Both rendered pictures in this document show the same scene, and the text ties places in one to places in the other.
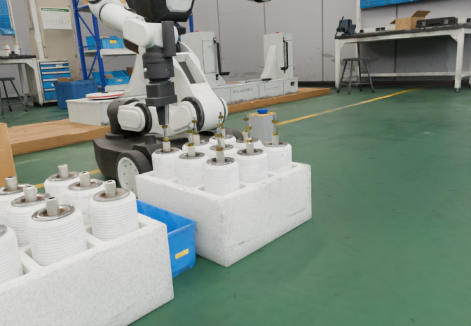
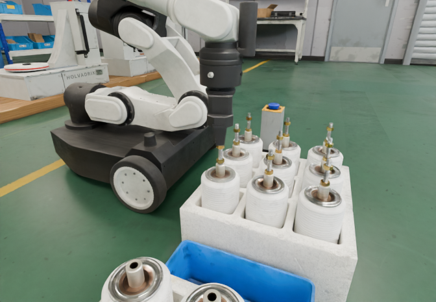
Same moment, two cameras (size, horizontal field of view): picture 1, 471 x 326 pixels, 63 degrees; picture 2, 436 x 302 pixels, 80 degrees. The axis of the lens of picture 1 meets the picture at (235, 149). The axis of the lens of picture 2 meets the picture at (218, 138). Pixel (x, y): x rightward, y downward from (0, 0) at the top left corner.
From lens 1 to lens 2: 78 cm
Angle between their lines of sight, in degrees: 23
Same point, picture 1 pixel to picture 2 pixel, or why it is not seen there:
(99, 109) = (26, 83)
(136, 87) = (61, 59)
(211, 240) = (320, 293)
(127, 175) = (127, 184)
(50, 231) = not seen: outside the picture
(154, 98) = (226, 116)
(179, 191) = (271, 237)
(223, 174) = (339, 217)
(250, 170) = not seen: hidden behind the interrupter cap
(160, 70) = (235, 76)
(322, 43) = not seen: hidden behind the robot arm
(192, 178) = (278, 215)
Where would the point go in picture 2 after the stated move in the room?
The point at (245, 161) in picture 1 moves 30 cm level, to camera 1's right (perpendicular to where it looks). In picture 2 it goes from (332, 186) to (415, 163)
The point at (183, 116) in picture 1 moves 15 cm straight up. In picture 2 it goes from (191, 113) to (189, 67)
